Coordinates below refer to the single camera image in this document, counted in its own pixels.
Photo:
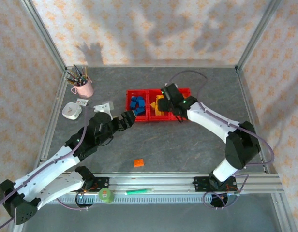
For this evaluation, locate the orange patterned backdrop cloth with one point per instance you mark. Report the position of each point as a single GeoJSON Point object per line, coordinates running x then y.
{"type": "Point", "coordinates": [151, 29]}
{"type": "Point", "coordinates": [284, 96]}
{"type": "Point", "coordinates": [13, 84]}

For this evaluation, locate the small white card box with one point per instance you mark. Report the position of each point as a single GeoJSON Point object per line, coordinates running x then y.
{"type": "Point", "coordinates": [83, 102]}

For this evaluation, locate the blue lego brick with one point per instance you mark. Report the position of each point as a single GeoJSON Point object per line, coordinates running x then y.
{"type": "Point", "coordinates": [142, 104]}
{"type": "Point", "coordinates": [140, 111]}
{"type": "Point", "coordinates": [140, 98]}
{"type": "Point", "coordinates": [133, 105]}
{"type": "Point", "coordinates": [134, 98]}

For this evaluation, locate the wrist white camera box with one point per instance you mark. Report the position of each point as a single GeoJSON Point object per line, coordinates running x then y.
{"type": "Point", "coordinates": [104, 107]}
{"type": "Point", "coordinates": [166, 84]}

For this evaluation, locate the green plastic pen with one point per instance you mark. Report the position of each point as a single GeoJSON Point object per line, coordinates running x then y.
{"type": "Point", "coordinates": [139, 192]}

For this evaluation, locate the green tape roll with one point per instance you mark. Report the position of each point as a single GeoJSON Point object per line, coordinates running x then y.
{"type": "Point", "coordinates": [106, 195]}

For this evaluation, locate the wide aluminium frame rail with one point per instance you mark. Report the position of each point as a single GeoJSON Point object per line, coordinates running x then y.
{"type": "Point", "coordinates": [163, 181]}

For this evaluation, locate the yellow lego brick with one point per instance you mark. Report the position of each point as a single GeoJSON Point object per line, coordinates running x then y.
{"type": "Point", "coordinates": [157, 113]}
{"type": "Point", "coordinates": [159, 97]}
{"type": "Point", "coordinates": [152, 105]}

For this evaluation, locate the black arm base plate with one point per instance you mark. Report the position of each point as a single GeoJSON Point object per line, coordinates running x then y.
{"type": "Point", "coordinates": [199, 184]}
{"type": "Point", "coordinates": [101, 183]}

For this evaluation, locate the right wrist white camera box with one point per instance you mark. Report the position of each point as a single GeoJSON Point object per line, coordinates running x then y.
{"type": "Point", "coordinates": [166, 84]}

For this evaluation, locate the white round dish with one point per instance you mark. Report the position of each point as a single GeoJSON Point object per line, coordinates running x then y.
{"type": "Point", "coordinates": [71, 111]}

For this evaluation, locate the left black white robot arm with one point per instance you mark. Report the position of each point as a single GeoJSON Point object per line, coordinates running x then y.
{"type": "Point", "coordinates": [42, 174]}

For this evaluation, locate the aluminium frame post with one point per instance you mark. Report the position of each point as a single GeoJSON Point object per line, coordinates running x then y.
{"type": "Point", "coordinates": [256, 36]}
{"type": "Point", "coordinates": [48, 38]}
{"type": "Point", "coordinates": [283, 212]}

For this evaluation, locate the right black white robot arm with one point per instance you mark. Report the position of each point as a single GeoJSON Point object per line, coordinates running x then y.
{"type": "Point", "coordinates": [212, 120]}

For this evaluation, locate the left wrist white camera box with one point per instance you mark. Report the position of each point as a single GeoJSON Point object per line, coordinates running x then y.
{"type": "Point", "coordinates": [104, 107]}

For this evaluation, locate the coloured pencil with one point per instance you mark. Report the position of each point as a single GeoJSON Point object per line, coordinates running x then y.
{"type": "Point", "coordinates": [72, 75]}
{"type": "Point", "coordinates": [83, 72]}
{"type": "Point", "coordinates": [86, 72]}
{"type": "Point", "coordinates": [72, 82]}
{"type": "Point", "coordinates": [77, 71]}

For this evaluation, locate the orange square lego plate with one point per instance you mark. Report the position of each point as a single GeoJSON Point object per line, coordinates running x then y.
{"type": "Point", "coordinates": [138, 163]}

